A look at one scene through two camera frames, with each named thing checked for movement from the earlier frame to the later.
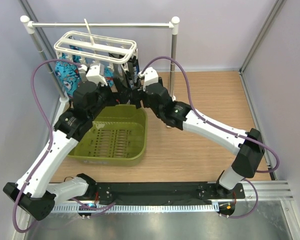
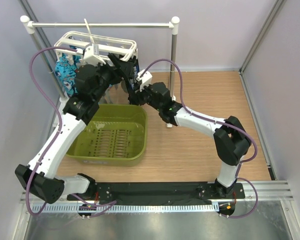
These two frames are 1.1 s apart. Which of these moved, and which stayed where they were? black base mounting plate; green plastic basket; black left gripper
Moved: black left gripper
Stayed: green plastic basket; black base mounting plate
